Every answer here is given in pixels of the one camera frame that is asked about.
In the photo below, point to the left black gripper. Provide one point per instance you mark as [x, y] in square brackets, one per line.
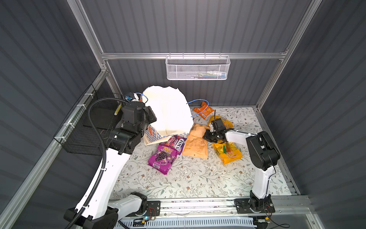
[147, 112]

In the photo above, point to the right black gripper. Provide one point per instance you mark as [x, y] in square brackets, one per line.
[206, 137]

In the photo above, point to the yellow snack bag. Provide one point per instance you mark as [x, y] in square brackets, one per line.
[227, 152]
[226, 122]

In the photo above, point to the yellow snack bag front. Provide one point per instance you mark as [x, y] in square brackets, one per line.
[227, 152]

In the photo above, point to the tan bread snack pack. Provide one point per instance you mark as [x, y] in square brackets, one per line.
[195, 145]

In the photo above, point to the white checkered paper bag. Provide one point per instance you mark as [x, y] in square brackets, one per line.
[173, 113]

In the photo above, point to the purple grape snack bag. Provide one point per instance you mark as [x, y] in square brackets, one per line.
[163, 158]

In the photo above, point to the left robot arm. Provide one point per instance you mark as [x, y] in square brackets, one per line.
[95, 210]

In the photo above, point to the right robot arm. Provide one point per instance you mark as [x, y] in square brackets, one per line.
[264, 156]

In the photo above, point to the purple Fox's candy bag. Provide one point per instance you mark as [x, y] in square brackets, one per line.
[177, 142]

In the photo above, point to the yellow marker pen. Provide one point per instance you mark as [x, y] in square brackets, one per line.
[117, 109]

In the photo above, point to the small orange snack packet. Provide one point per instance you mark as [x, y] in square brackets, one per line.
[204, 110]

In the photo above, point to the floral table mat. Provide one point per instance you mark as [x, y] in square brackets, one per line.
[189, 177]

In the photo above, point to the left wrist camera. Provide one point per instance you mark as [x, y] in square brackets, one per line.
[133, 97]

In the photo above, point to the black wire side basket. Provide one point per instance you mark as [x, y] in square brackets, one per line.
[76, 134]

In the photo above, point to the white wire wall basket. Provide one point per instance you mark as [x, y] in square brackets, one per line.
[197, 68]

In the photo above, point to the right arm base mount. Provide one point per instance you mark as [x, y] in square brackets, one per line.
[253, 205]

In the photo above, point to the white ventilated rail cover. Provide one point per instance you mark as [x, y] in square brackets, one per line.
[187, 223]

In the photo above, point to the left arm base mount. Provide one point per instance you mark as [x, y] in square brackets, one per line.
[151, 208]

